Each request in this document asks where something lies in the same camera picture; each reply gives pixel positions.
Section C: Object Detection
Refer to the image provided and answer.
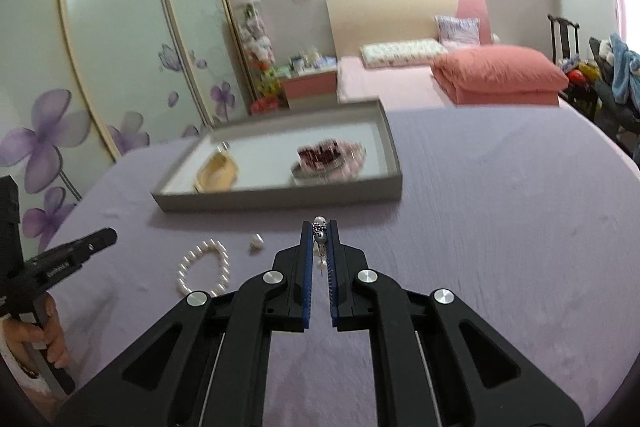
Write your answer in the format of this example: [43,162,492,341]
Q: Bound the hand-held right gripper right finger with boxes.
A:
[325,219,586,427]

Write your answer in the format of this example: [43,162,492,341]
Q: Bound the person's left forearm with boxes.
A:
[0,357,63,423]

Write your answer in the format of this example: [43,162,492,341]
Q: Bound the wide silver cuff bangle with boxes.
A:
[291,157,346,181]

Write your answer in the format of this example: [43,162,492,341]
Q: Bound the yellow wrist watch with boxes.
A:
[194,141,241,194]

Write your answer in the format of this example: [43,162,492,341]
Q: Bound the clear tube of plush toys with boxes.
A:
[234,0,281,114]

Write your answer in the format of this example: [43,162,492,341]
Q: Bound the pink nightstand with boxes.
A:
[277,69,338,110]

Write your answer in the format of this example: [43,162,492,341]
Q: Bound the pink crystal bracelet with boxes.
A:
[340,142,368,180]

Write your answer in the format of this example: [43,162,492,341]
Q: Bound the dark wooden chair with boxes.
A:
[547,14,598,118]

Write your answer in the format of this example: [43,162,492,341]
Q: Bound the small floral pillow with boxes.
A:
[435,14,481,45]

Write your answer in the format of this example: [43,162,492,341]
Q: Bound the folded pink quilt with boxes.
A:
[431,45,570,106]

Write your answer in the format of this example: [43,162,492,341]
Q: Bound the grey armchair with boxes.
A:
[589,37,640,148]

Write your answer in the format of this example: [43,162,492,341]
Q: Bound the patterned flat pillow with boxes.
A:
[360,39,449,69]

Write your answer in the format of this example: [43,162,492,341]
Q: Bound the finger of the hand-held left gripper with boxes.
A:
[20,228,119,280]

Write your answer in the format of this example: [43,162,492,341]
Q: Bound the person's left hand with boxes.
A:
[0,294,72,383]

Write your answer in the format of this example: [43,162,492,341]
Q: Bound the bed with beige pink headboard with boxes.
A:
[325,0,571,108]

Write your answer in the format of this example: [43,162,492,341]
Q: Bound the grey shallow tray box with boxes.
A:
[150,99,404,214]

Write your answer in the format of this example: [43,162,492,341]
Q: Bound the silver pearl drop earring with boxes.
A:
[312,216,331,275]

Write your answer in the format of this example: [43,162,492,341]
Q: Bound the dark red bead bracelet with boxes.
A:
[297,139,351,170]

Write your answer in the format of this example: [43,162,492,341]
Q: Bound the flower print sliding wardrobe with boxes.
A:
[0,0,251,258]

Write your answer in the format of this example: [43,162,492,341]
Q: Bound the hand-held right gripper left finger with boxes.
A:
[52,221,316,427]

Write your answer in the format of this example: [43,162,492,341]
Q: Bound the white pearl bracelet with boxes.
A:
[175,239,231,298]

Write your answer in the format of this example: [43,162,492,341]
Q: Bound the blue fleece garment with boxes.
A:
[607,33,640,105]

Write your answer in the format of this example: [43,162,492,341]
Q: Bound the purple tablecloth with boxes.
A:
[20,99,640,427]

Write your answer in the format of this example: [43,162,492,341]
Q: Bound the red and yellow toys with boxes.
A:
[560,59,601,88]

